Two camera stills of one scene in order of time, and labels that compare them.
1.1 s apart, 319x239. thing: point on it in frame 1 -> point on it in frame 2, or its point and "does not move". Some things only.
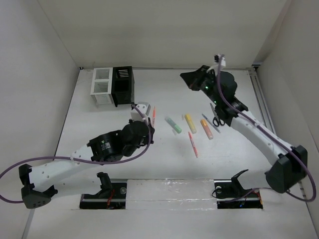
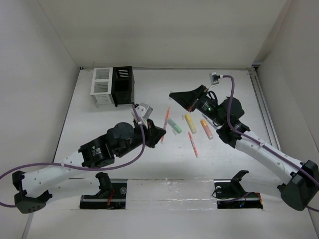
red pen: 154,116 -> 165,123
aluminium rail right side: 263,105 does not move
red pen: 193,144 does not move
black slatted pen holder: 122,85 does not move
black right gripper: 193,78 -> 188,98
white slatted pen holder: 101,88 does not move
